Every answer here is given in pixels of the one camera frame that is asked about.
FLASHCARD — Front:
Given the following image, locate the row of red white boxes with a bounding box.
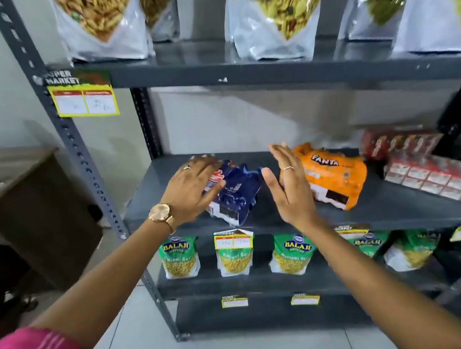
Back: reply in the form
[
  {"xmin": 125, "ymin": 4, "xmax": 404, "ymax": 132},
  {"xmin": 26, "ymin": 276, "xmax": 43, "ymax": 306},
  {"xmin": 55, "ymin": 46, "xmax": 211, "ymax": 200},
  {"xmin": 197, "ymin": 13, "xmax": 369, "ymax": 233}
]
[{"xmin": 381, "ymin": 145, "xmax": 461, "ymax": 217}]

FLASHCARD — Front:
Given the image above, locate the large yellow green shelf sign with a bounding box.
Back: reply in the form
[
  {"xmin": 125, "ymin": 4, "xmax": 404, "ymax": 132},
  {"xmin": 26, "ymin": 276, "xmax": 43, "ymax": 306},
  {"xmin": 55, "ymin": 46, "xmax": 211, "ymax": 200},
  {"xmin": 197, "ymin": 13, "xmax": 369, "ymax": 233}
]
[{"xmin": 44, "ymin": 67, "xmax": 121, "ymax": 122}]

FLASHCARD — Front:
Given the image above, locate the person's right hand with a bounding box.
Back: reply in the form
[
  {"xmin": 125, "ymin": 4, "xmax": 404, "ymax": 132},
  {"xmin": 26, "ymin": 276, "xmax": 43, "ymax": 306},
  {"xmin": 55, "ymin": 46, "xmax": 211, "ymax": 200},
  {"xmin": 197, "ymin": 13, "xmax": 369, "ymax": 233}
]
[{"xmin": 259, "ymin": 139, "xmax": 322, "ymax": 230}]

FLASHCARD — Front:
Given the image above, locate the black packet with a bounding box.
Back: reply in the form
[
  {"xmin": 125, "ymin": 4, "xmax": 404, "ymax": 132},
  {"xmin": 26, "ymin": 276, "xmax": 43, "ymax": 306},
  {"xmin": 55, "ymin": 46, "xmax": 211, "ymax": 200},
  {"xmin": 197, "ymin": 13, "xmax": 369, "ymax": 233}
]
[{"xmin": 432, "ymin": 79, "xmax": 461, "ymax": 161}]

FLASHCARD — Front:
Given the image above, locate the blue soda can pack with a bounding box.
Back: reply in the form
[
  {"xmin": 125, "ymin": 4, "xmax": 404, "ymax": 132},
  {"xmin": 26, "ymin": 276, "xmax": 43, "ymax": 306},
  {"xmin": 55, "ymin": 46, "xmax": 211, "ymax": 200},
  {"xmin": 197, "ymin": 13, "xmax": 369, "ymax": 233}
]
[{"xmin": 200, "ymin": 156, "xmax": 269, "ymax": 230}]

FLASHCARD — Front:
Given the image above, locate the gold wristwatch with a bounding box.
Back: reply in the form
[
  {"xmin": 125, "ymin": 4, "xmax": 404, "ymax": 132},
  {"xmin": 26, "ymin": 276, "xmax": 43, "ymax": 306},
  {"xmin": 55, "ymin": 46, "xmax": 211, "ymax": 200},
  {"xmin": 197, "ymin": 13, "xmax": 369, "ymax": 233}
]
[{"xmin": 147, "ymin": 202, "xmax": 177, "ymax": 237}]

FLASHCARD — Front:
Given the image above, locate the yellow price label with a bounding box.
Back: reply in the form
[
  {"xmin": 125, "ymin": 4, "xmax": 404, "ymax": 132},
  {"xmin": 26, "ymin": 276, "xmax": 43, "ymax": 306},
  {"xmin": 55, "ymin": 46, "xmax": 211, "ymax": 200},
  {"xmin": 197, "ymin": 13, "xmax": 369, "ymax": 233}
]
[
  {"xmin": 221, "ymin": 295, "xmax": 249, "ymax": 309},
  {"xmin": 290, "ymin": 292, "xmax": 322, "ymax": 308},
  {"xmin": 334, "ymin": 223, "xmax": 371, "ymax": 241},
  {"xmin": 213, "ymin": 228, "xmax": 255, "ymax": 251}
]

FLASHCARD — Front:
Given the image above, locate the brown wooden desk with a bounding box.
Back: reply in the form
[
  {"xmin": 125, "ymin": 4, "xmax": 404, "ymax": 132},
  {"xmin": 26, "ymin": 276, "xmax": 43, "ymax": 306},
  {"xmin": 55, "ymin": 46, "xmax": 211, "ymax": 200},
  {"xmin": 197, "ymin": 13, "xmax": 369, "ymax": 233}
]
[{"xmin": 0, "ymin": 138, "xmax": 109, "ymax": 297}]

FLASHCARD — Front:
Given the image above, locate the person's left forearm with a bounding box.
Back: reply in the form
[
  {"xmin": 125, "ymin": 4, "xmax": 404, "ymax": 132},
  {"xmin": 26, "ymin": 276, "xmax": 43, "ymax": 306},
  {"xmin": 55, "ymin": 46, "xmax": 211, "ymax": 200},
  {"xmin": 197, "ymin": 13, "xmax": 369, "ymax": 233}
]
[{"xmin": 20, "ymin": 216, "xmax": 187, "ymax": 349}]

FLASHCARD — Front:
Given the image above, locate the silver purple-top green snack bag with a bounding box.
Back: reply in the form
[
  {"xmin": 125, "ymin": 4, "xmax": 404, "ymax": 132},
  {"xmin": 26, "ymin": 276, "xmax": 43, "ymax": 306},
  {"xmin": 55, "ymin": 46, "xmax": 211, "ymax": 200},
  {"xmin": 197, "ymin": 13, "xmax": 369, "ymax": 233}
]
[{"xmin": 333, "ymin": 0, "xmax": 425, "ymax": 46}]

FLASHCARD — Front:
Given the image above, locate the large silver orange snack bag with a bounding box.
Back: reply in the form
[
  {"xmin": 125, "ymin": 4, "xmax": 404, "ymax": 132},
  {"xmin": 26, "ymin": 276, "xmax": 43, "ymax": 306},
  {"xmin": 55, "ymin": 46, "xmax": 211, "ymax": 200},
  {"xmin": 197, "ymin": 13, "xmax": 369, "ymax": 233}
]
[{"xmin": 48, "ymin": 0, "xmax": 156, "ymax": 69}]

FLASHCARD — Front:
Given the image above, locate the person's left hand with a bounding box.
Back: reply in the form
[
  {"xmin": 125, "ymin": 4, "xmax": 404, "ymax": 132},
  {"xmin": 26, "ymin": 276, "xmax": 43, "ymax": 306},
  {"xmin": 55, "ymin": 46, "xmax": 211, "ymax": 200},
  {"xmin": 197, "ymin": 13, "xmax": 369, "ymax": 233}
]
[{"xmin": 156, "ymin": 154, "xmax": 231, "ymax": 229}]

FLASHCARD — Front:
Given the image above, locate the green snack packet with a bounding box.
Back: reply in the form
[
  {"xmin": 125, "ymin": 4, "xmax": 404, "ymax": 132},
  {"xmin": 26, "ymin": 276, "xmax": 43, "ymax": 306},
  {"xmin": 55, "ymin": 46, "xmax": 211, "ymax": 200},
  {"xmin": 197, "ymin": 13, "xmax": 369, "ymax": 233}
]
[
  {"xmin": 382, "ymin": 227, "xmax": 444, "ymax": 274},
  {"xmin": 266, "ymin": 230, "xmax": 320, "ymax": 278},
  {"xmin": 213, "ymin": 228, "xmax": 259, "ymax": 279},
  {"xmin": 341, "ymin": 228, "xmax": 394, "ymax": 263},
  {"xmin": 157, "ymin": 234, "xmax": 203, "ymax": 281}
]

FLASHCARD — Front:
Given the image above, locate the red wrapped packet bundle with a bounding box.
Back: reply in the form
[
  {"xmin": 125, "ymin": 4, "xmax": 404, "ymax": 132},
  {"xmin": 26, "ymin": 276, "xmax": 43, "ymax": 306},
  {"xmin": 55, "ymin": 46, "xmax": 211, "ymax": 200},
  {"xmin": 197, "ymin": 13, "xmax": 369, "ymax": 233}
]
[{"xmin": 357, "ymin": 121, "xmax": 445, "ymax": 163}]

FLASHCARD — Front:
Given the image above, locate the person's right forearm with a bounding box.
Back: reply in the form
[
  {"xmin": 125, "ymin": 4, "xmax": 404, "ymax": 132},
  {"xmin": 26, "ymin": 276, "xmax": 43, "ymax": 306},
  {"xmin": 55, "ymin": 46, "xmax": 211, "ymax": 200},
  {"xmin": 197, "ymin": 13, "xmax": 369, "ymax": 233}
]
[{"xmin": 300, "ymin": 201, "xmax": 461, "ymax": 349}]

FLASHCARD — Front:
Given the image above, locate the grey metal shelf rack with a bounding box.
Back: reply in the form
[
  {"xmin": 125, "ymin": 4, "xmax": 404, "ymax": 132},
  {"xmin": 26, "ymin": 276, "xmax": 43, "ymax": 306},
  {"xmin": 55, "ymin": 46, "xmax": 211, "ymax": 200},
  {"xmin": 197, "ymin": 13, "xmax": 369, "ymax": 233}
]
[{"xmin": 0, "ymin": 0, "xmax": 461, "ymax": 349}]

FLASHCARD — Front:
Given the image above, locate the small silver orange snack bag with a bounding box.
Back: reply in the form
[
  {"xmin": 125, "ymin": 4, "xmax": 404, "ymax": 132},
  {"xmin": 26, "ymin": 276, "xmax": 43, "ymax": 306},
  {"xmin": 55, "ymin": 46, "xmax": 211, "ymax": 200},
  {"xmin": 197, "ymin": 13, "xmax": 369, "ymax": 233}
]
[{"xmin": 136, "ymin": 0, "xmax": 182, "ymax": 44}]

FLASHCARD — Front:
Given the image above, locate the orange soda can pack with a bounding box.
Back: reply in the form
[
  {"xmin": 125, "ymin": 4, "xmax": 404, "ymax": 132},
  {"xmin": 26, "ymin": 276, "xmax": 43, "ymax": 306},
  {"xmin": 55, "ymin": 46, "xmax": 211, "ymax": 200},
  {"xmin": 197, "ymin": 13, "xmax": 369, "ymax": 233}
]
[{"xmin": 276, "ymin": 137, "xmax": 372, "ymax": 217}]

